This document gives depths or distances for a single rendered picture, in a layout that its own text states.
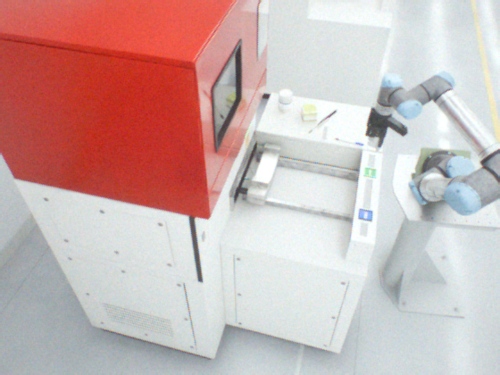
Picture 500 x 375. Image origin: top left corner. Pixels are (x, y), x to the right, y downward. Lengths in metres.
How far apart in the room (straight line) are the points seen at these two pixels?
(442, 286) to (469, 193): 1.45
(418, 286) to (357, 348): 0.57
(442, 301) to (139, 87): 2.24
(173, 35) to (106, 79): 0.21
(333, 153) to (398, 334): 1.12
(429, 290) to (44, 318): 2.25
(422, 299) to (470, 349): 0.34
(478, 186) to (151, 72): 1.07
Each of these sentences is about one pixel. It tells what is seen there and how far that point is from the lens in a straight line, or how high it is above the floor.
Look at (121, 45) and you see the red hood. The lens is 1.19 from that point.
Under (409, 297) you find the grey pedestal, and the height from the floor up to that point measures 0.01.
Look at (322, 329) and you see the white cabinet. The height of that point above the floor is 0.30.
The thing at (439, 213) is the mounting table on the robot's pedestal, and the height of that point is 0.82.
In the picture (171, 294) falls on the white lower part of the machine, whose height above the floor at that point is 0.66.
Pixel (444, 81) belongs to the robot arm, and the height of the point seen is 1.49.
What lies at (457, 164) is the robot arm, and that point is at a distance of 2.03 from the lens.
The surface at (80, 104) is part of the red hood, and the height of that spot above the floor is 1.63.
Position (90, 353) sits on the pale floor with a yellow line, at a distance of 2.71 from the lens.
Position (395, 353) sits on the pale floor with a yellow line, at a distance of 2.69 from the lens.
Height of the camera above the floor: 2.37
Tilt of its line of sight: 45 degrees down
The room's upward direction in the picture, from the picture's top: straight up
